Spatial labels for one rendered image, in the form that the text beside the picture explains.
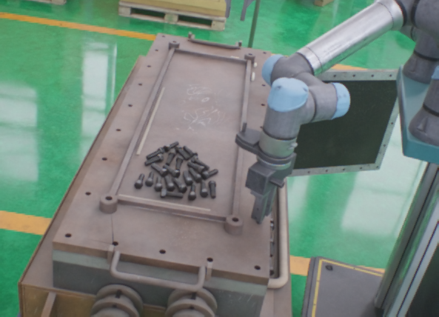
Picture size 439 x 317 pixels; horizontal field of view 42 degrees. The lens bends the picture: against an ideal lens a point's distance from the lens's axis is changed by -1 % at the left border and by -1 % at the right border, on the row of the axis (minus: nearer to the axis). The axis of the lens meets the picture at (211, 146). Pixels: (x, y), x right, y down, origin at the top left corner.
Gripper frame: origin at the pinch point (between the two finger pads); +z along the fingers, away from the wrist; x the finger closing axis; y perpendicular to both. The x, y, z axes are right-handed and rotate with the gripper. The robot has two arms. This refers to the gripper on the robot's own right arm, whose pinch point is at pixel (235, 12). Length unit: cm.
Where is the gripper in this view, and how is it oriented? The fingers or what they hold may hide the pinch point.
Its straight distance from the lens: 206.7
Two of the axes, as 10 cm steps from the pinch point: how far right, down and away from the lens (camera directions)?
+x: -9.7, -2.2, 1.1
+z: -1.4, 8.5, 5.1
